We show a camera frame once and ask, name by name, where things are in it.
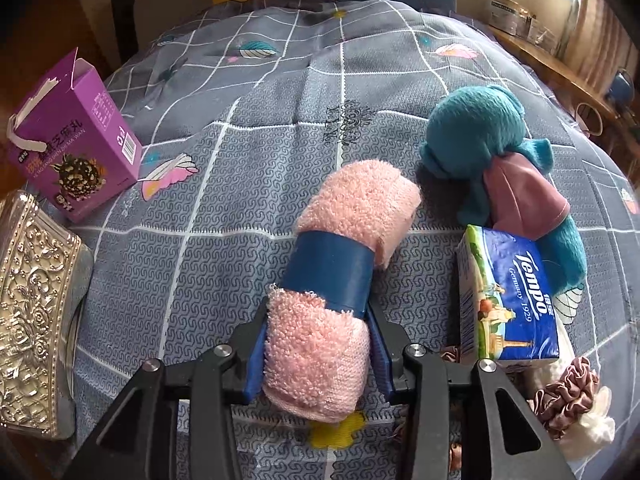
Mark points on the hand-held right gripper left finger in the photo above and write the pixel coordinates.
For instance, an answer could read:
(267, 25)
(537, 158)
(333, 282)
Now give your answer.
(252, 360)

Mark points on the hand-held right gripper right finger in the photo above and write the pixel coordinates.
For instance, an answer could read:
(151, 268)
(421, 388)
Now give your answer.
(382, 360)

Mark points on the pink towel blue band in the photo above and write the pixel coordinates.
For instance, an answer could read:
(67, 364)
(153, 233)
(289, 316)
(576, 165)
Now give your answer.
(320, 360)

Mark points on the white waffle cloth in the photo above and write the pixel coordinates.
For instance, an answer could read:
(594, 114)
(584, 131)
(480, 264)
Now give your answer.
(595, 425)

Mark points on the grey checkered leaf-print blanket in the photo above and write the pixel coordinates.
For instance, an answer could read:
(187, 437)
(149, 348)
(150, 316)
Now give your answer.
(200, 285)

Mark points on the blue white tissue pack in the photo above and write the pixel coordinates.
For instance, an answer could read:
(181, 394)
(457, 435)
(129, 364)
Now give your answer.
(510, 300)

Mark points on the gold embossed tissue box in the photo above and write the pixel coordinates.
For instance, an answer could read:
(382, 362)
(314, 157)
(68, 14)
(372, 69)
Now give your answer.
(35, 310)

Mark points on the teal fleece cloth pink band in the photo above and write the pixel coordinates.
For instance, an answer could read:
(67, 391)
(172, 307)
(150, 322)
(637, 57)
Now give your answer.
(470, 135)

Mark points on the purple cardboard box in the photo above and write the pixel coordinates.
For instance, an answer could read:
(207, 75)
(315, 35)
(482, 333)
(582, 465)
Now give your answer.
(95, 125)

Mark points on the round-backed metal chair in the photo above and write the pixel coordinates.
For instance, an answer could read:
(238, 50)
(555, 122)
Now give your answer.
(580, 120)

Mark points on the wooden desk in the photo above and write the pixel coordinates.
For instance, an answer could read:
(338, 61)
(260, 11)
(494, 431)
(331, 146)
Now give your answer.
(550, 67)

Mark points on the blue chair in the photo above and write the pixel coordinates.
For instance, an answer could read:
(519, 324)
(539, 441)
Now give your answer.
(619, 87)

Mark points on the clear plastic container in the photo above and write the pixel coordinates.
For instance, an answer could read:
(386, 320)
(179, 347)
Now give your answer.
(542, 35)

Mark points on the pink patterned curtain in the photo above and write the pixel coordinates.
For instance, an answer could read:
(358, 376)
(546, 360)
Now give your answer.
(590, 30)

